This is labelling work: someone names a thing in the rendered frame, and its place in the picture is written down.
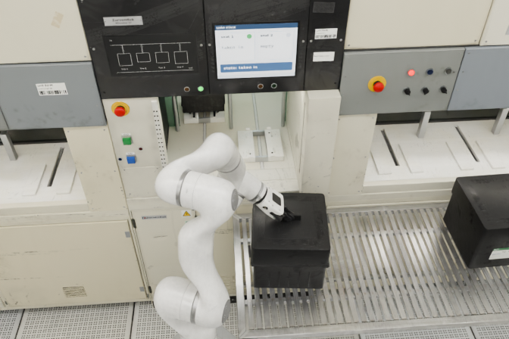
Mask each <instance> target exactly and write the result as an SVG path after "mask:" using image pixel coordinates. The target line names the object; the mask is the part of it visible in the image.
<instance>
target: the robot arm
mask: <svg viewBox="0 0 509 339"><path fill-rule="evenodd" d="M216 170H217V171H218V175H217V176H211V175H208V173H212V172H214V171H216ZM155 191H156V194H157V196H158V197H159V198H160V199H161V200H163V201H165V202H167V203H169V204H173V205H176V206H179V207H185V208H189V209H192V210H197V211H198V212H199V213H200V214H201V215H199V216H197V217H195V218H194V219H191V220H189V221H188V222H187V223H185V224H184V226H183V227H182V228H181V229H180V233H179V236H178V256H179V262H180V265H181V268H182V270H183V271H184V273H185V274H186V276H187V277H188V278H182V277H178V276H168V277H166V278H164V279H162V280H161V281H160V282H159V284H158V285H157V286H156V288H155V292H154V305H155V309H156V311H157V313H158V315H159V316H160V317H161V318H162V319H163V320H164V321H165V322H166V323H167V324H168V325H169V326H170V327H171V328H172V329H173V330H175V331H176V332H178V333H179V334H180V339H220V338H219V337H218V336H217V327H220V326H221V325H222V324H223V323H224V322H225V321H226V320H227V318H228V317H229V314H230V309H231V306H230V296H229V293H228V291H227V289H226V286H225V284H224V283H223V280H222V279H221V277H220V275H219V273H218V271H217V269H216V267H215V264H214V233H215V231H216V229H217V228H218V227H220V226H221V225H222V224H224V223H225V222H226V221H227V220H228V219H229V218H230V217H231V216H232V215H233V214H234V213H235V211H236V210H237V209H238V207H239V205H240V204H241V202H242V201H243V199H244V198H245V199H246V200H248V201H250V202H251V203H252V204H256V205H257V206H258V207H259V208H260V209H261V210H262V211H263V212H265V213H266V214H267V215H268V216H269V217H271V218H273V219H277V220H278V221H279V222H280V221H281V220H282V219H283V218H284V219H285V220H286V221H288V222H290V221H292V220H293V219H294V218H295V217H294V216H293V215H291V214H290V213H293V212H292V211H291V210H290V209H289V208H287V206H286V205H285V204H284V203H283V196H282V195H281V194H280V193H279V192H278V191H276V190H274V189H273V188H271V187H269V186H267V185H265V184H264V183H263V182H262V181H260V180H259V179H257V178H256V177H254V176H253V175H252V174H251V173H249V172H248V171H247V170H246V165H245V161H244V160H243V159H242V156H241V154H240V153H239V150H238V149H237V147H236V145H235V144H234V142H233V140H232V139H231V138H230V137H229V136H228V135H226V134H224V133H222V132H215V133H213V134H211V135H209V136H208V137H207V138H206V139H205V141H204V142H203V144H202V145H201V146H200V147H199V148H198V149H197V150H196V151H194V152H193V153H191V154H189V155H187V156H185V157H181V158H179V159H177V160H175V161H173V162H171V163H169V164H168V165H166V166H165V167H164V168H163V169H162V170H161V171H160V172H159V174H158V176H157V177H156V180H155Z"/></svg>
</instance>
